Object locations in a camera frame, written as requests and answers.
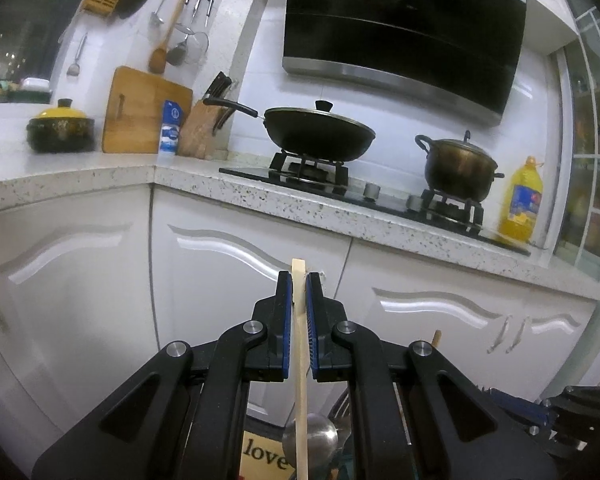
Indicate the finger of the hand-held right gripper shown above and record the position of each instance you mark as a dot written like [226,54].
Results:
[525,412]

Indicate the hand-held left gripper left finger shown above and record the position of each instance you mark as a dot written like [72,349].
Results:
[287,330]

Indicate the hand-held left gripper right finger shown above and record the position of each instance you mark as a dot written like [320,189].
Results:
[312,335]

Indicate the wooden chopstick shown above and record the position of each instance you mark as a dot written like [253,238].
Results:
[436,338]
[300,410]

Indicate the large silver spoon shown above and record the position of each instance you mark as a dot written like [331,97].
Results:
[322,435]

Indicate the white cabinet door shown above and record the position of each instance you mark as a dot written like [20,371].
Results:
[430,305]
[205,320]
[80,285]
[555,350]

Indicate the beige printed doormat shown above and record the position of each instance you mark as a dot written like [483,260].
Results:
[260,452]

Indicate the black gas stove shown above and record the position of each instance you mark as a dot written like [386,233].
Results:
[395,202]

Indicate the black wok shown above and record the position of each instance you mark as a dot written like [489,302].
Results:
[320,145]

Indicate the yellow oil bottle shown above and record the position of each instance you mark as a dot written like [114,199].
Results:
[520,210]

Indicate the steel cooking pot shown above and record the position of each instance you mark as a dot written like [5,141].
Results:
[457,175]

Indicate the wooden knife block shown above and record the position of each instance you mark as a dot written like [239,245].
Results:
[195,130]

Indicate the blue and white packet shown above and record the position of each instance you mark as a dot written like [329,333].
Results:
[171,130]

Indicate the speckled stone countertop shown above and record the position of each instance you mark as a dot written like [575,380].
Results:
[105,175]

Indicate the steel pot lid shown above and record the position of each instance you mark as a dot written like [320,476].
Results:
[462,146]

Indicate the glass door cabinet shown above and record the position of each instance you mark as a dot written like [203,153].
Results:
[590,160]

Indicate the wooden cutting board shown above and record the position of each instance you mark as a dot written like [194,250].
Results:
[135,115]

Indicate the metal skimmer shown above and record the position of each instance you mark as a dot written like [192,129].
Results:
[177,52]

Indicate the wooden spatula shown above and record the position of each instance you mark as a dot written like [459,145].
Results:
[157,60]

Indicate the black pot with yellow lid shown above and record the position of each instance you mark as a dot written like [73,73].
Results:
[60,132]

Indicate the black range hood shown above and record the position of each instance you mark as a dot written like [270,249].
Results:
[405,35]

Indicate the white lidded container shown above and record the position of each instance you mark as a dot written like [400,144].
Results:
[34,83]

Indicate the white upper cabinet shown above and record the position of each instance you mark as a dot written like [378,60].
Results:
[540,15]

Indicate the dark window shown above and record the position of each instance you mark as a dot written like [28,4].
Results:
[10,35]

